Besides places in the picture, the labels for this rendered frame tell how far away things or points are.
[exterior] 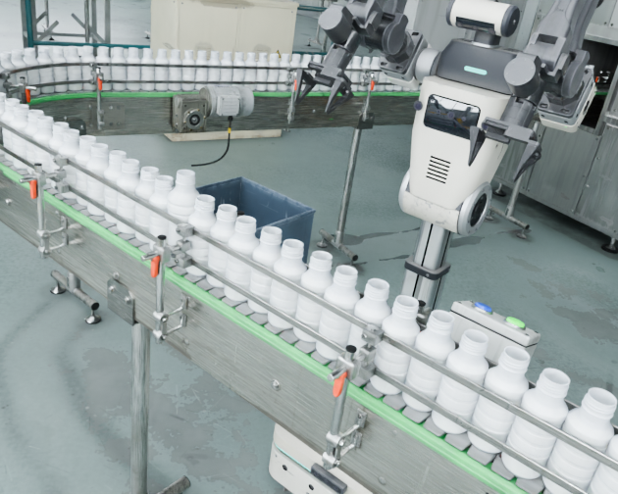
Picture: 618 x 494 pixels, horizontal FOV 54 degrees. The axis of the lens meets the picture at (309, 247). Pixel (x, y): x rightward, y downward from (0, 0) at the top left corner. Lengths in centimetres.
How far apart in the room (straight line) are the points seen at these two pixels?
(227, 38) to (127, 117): 272
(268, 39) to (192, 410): 374
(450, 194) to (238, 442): 122
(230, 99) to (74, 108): 62
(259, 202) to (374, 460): 107
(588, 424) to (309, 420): 48
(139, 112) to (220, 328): 163
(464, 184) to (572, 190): 322
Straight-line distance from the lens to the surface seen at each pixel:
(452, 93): 159
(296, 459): 202
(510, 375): 91
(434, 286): 179
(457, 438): 99
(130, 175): 138
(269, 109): 295
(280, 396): 116
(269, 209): 190
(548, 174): 491
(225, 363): 124
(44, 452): 233
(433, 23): 720
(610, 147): 463
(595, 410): 89
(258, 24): 542
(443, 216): 166
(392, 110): 338
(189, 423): 238
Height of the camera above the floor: 163
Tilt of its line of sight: 26 degrees down
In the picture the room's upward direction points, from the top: 9 degrees clockwise
